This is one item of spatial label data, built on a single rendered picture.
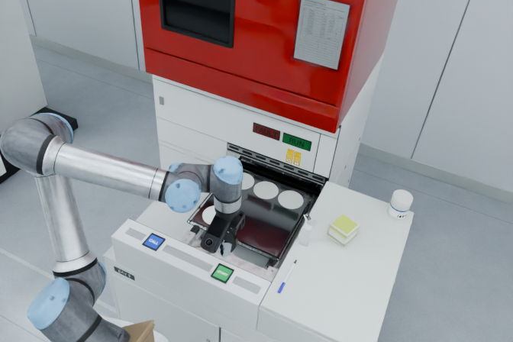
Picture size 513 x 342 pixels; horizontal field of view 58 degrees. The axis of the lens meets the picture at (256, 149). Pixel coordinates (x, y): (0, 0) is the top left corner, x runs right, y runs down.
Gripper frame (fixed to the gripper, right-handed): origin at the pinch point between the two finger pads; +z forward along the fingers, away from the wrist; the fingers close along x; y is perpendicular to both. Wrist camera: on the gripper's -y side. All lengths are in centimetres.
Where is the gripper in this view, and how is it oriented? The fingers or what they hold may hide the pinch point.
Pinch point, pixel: (222, 255)
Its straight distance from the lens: 143.1
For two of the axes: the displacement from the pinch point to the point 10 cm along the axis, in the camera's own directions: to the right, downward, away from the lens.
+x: -9.1, -3.1, 2.8
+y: 4.1, -5.5, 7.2
